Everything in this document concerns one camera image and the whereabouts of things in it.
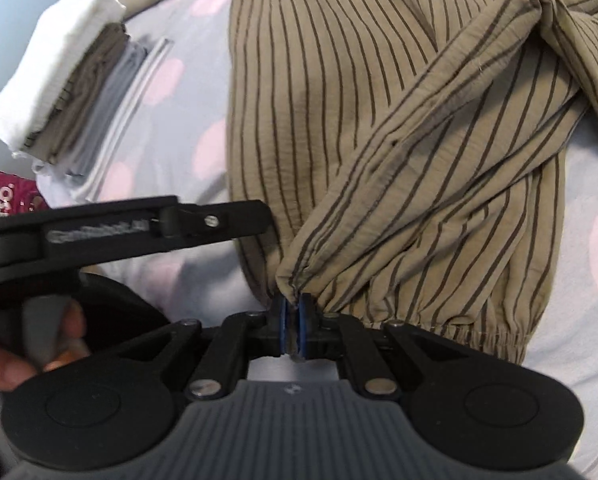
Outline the bed with polka dot sheet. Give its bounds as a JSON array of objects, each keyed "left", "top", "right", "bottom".
[{"left": 32, "top": 0, "right": 598, "bottom": 476}]

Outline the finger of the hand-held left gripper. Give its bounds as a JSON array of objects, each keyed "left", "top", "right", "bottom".
[{"left": 158, "top": 199, "right": 273, "bottom": 253}]

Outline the tan striped garment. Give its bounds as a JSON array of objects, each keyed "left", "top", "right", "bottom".
[{"left": 227, "top": 0, "right": 598, "bottom": 366}]

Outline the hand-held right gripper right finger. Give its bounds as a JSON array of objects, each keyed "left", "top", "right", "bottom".
[{"left": 298, "top": 294, "right": 477, "bottom": 400}]

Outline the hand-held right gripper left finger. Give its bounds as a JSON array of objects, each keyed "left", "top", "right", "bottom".
[{"left": 106, "top": 296, "right": 291, "bottom": 402}]

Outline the pink plastic bag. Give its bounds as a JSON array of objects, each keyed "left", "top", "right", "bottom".
[{"left": 0, "top": 170, "right": 47, "bottom": 217}]

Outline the small folded clothes stack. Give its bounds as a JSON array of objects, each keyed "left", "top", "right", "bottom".
[{"left": 0, "top": 0, "right": 186, "bottom": 196}]

